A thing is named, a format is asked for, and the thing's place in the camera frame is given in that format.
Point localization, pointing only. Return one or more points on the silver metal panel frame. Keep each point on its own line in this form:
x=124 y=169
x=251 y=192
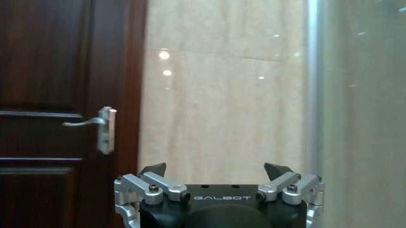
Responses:
x=313 y=90

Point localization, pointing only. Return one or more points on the dark brown wooden door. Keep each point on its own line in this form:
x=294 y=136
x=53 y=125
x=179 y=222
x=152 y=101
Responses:
x=56 y=99

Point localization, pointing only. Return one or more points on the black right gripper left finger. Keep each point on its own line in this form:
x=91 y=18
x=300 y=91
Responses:
x=148 y=184

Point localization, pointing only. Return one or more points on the frosted glass shower panel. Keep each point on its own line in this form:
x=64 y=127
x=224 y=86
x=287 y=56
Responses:
x=365 y=107

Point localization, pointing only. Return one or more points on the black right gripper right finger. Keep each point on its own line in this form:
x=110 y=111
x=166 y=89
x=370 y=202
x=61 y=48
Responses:
x=295 y=184

